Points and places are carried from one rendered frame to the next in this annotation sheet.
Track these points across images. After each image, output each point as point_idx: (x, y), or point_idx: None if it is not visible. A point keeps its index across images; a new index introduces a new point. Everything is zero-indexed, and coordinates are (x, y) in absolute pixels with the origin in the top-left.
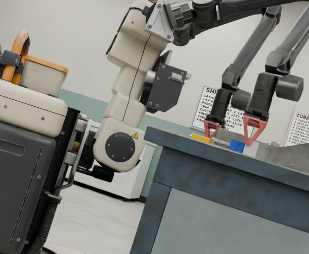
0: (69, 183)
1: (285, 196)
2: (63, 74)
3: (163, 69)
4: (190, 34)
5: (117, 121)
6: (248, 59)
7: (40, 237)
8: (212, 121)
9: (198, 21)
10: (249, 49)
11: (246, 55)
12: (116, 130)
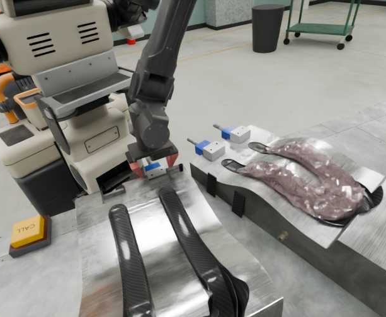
0: (84, 191)
1: None
2: (31, 110)
3: (39, 105)
4: None
5: (65, 155)
6: (160, 31)
7: None
8: (127, 159)
9: None
10: (165, 1)
11: (160, 21)
12: (69, 163)
